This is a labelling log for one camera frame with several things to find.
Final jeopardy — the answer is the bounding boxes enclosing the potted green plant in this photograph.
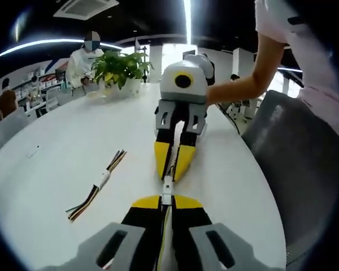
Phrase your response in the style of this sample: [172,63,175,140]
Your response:
[90,50,155,97]

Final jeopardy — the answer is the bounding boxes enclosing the straight ceiling light strip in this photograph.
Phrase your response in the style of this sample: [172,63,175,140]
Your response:
[183,0,193,45]

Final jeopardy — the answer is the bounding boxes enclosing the storage shelves with boxes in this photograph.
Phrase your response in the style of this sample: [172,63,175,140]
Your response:
[14,67,70,98]

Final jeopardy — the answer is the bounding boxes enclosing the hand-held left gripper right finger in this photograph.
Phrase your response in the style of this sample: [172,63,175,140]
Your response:
[171,194,283,271]

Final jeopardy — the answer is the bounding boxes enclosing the grey office chair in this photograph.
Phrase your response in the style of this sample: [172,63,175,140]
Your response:
[241,90,339,269]

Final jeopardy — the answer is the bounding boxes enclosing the curved ceiling light strip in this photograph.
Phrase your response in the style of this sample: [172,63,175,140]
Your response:
[0,38,123,59]

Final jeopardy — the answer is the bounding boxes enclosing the seated person at left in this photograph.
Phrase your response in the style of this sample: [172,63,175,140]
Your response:
[0,108,29,155]

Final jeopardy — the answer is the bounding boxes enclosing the person in pink shirt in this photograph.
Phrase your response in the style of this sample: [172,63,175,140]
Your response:
[254,0,339,142]

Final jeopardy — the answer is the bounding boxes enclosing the JST connector wire harness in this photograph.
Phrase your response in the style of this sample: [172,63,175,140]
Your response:
[65,149,128,222]
[157,146,179,271]

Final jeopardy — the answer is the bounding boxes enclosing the ceiling air conditioner panel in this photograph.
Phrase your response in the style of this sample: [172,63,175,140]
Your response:
[53,0,120,21]

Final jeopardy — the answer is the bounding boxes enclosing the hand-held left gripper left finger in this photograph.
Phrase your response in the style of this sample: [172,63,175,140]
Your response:
[58,194,162,271]

